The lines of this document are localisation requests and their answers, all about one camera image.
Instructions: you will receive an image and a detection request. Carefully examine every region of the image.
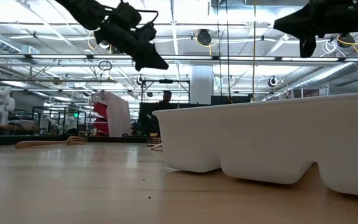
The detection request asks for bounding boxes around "white pillar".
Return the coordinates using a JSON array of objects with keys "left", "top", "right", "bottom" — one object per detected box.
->
[{"left": 190, "top": 64, "right": 214, "bottom": 105}]

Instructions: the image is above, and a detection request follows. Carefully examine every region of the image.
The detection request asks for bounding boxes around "grey metal bar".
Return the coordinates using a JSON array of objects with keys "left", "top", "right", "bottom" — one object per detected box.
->
[{"left": 0, "top": 77, "right": 117, "bottom": 83}]

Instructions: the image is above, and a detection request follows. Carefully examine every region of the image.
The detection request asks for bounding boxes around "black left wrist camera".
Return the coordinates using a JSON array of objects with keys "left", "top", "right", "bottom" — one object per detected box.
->
[{"left": 109, "top": 1, "right": 142, "bottom": 29}]

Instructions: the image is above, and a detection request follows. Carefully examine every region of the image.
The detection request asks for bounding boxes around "hanging cable loop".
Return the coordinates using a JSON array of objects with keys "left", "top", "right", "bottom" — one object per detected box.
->
[{"left": 98, "top": 60, "right": 114, "bottom": 72}]

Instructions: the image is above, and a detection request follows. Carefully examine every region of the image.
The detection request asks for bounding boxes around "black hanging cable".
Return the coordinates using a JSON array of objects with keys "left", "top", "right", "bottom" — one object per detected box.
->
[
  {"left": 225, "top": 0, "right": 231, "bottom": 103},
  {"left": 216, "top": 0, "right": 223, "bottom": 97}
]

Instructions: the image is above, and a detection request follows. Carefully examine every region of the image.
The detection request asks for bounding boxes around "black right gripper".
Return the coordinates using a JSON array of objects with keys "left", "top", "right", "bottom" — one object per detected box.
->
[{"left": 273, "top": 0, "right": 358, "bottom": 58}]

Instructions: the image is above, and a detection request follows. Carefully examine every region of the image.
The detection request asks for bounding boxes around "person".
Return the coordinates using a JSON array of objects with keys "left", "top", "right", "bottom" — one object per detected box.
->
[{"left": 154, "top": 90, "right": 175, "bottom": 108}]

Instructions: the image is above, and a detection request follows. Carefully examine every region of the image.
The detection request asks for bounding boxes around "black monitor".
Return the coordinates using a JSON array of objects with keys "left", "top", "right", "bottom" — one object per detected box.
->
[
  {"left": 139, "top": 101, "right": 161, "bottom": 135},
  {"left": 210, "top": 95, "right": 252, "bottom": 106}
]

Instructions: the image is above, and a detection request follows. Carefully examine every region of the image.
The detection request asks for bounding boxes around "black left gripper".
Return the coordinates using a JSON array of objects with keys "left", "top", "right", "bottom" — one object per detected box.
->
[{"left": 94, "top": 22, "right": 170, "bottom": 72}]

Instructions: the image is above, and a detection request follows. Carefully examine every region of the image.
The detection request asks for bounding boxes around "black stand frame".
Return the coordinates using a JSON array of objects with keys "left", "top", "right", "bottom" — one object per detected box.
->
[{"left": 140, "top": 78, "right": 191, "bottom": 105}]

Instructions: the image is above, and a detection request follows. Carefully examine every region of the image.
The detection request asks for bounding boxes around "white cutlery tray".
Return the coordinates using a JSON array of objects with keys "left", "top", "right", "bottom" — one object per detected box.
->
[{"left": 152, "top": 91, "right": 358, "bottom": 198}]

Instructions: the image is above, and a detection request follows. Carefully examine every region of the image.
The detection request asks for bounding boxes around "red and white panel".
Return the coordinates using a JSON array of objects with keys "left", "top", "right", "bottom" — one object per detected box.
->
[{"left": 91, "top": 91, "right": 132, "bottom": 138}]

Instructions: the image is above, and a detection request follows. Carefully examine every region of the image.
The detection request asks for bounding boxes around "wooden fork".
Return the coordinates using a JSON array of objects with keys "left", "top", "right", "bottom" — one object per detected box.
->
[{"left": 14, "top": 135, "right": 89, "bottom": 149}]

